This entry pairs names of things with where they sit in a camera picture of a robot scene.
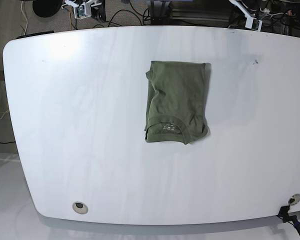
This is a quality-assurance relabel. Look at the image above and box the white floor cable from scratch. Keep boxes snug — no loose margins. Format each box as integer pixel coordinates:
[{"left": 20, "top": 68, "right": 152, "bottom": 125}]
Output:
[{"left": 19, "top": 0, "right": 29, "bottom": 36}]

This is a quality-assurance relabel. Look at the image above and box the aluminium frame rail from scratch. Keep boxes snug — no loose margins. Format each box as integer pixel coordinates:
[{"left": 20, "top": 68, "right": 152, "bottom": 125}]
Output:
[{"left": 146, "top": 0, "right": 235, "bottom": 28}]

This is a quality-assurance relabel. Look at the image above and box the olive green T-shirt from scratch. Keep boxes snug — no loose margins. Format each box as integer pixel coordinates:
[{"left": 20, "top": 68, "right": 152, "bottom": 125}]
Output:
[{"left": 144, "top": 61, "right": 208, "bottom": 145}]

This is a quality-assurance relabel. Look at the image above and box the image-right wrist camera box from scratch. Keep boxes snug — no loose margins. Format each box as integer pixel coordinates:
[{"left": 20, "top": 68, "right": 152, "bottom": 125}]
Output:
[{"left": 245, "top": 17, "right": 263, "bottom": 32}]

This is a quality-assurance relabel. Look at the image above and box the table cable grommet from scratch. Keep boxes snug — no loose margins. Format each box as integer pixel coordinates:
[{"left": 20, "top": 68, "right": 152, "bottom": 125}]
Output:
[
  {"left": 72, "top": 201, "right": 89, "bottom": 215},
  {"left": 288, "top": 193, "right": 300, "bottom": 206}
]

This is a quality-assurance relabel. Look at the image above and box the left table cable grommet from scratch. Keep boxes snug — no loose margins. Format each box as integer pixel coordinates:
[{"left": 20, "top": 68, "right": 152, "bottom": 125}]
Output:
[{"left": 72, "top": 201, "right": 89, "bottom": 215}]

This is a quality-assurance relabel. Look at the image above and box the black round stand base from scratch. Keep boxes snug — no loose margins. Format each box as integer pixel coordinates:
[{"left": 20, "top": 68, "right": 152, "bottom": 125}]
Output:
[{"left": 32, "top": 0, "right": 63, "bottom": 18}]

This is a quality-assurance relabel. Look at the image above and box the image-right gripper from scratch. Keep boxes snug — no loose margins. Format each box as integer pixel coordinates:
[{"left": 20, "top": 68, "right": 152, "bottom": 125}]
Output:
[{"left": 229, "top": 0, "right": 270, "bottom": 18}]

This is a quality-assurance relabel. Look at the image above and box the yellow floor cable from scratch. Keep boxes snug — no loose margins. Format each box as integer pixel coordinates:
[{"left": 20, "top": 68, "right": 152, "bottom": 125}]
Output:
[{"left": 68, "top": 7, "right": 74, "bottom": 31}]

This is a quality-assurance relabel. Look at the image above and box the right table cable grommet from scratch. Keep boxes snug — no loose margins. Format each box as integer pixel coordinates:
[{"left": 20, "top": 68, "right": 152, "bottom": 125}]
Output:
[{"left": 288, "top": 193, "right": 300, "bottom": 206}]

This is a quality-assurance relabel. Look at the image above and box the black clamp with cable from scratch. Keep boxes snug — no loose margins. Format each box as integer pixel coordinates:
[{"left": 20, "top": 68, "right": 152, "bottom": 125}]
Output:
[{"left": 277, "top": 205, "right": 300, "bottom": 237}]

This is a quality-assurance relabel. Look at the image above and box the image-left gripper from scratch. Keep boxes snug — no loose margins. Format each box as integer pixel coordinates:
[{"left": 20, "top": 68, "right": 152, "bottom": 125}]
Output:
[{"left": 64, "top": 0, "right": 106, "bottom": 23}]

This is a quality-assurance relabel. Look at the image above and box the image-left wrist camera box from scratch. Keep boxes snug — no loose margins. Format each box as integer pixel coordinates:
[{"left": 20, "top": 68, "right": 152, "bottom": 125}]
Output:
[{"left": 73, "top": 4, "right": 92, "bottom": 20}]

